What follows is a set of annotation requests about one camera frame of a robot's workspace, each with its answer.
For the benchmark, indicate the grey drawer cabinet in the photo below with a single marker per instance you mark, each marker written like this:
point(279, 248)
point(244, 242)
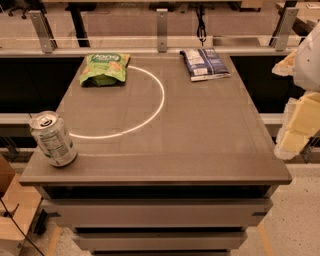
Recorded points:
point(149, 227)

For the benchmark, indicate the metal rail bracket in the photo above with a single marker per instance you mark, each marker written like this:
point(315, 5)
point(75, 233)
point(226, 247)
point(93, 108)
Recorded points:
point(281, 35)
point(43, 31)
point(162, 30)

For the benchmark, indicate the cardboard box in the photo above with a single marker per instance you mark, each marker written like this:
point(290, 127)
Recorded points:
point(20, 204)

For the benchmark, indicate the silver soda can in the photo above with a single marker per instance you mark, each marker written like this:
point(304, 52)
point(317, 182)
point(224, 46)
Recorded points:
point(49, 131)

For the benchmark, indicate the green chip bag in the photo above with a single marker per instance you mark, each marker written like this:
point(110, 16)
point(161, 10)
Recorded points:
point(104, 69)

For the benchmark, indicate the left metal rail bracket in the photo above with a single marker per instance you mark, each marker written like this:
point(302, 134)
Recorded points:
point(43, 31)

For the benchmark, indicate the right metal rail bracket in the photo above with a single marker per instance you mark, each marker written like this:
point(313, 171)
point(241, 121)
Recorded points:
point(281, 35)

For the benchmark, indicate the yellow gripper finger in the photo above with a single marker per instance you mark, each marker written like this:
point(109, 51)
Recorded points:
point(286, 66)
point(301, 121)

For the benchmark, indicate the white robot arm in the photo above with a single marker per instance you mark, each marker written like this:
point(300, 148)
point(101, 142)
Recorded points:
point(307, 62)

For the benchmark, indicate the blue chip bag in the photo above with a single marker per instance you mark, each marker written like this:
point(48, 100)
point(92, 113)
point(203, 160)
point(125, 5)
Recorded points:
point(204, 64)

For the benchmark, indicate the middle metal rail bracket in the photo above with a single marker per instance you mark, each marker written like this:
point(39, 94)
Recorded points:
point(162, 30)

